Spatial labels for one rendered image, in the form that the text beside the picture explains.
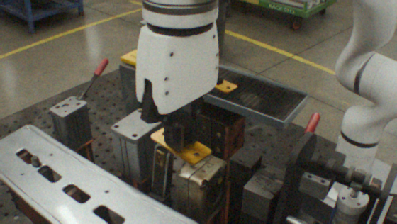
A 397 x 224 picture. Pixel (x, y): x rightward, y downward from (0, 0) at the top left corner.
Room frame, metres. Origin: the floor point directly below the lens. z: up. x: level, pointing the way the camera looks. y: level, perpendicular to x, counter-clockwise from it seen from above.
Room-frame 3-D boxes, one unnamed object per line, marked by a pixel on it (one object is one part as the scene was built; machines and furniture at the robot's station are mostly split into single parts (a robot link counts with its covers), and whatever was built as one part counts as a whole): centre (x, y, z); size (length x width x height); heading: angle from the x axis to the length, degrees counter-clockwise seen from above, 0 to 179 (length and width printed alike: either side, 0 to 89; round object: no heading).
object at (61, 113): (0.85, 0.34, 0.88); 0.11 x 0.10 x 0.36; 144
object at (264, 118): (0.77, -0.05, 1.16); 0.37 x 0.14 x 0.02; 54
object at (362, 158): (0.83, -0.44, 0.89); 0.19 x 0.19 x 0.18
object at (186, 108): (0.45, 0.01, 1.29); 0.03 x 0.03 x 0.07; 47
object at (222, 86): (0.77, -0.04, 1.17); 0.08 x 0.04 x 0.01; 46
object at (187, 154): (0.43, 0.02, 1.26); 0.08 x 0.04 x 0.01; 47
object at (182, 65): (0.43, 0.02, 1.38); 0.10 x 0.07 x 0.11; 137
